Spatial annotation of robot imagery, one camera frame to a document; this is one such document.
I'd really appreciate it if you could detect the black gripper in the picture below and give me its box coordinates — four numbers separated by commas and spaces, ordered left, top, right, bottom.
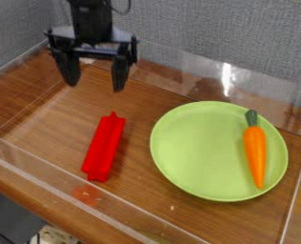
45, 0, 138, 92

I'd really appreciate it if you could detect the red star-profile block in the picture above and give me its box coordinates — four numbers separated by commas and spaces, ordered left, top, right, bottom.
82, 112, 125, 182

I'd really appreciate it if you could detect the green plate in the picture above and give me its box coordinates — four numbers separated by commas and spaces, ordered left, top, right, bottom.
150, 101, 288, 202

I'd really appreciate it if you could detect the orange toy carrot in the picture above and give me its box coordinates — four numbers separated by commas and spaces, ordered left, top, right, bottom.
244, 110, 267, 189

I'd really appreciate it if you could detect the white power strip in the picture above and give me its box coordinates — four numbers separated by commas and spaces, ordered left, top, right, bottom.
26, 225, 80, 244

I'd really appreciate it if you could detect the black cable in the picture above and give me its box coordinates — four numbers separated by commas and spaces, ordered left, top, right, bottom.
104, 0, 133, 16

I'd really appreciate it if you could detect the clear acrylic enclosure wall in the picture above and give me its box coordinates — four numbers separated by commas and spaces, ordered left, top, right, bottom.
0, 42, 301, 244

